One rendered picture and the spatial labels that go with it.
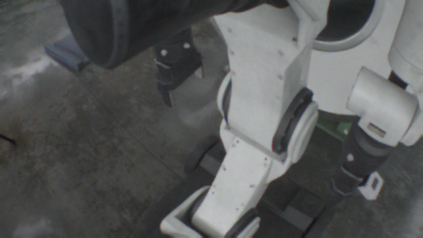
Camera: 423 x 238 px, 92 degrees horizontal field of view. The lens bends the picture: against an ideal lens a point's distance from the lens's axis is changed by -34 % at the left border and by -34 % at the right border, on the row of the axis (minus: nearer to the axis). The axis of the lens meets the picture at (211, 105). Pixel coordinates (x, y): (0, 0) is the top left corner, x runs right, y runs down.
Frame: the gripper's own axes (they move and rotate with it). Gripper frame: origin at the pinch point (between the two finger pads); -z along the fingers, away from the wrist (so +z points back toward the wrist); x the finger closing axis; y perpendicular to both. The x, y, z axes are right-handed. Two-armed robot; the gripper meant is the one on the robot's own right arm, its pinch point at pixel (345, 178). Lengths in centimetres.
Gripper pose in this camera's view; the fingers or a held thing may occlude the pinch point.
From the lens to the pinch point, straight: 57.2
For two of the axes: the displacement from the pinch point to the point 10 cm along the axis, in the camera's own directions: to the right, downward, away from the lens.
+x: 6.4, -6.4, 4.2
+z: -1.1, -6.2, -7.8
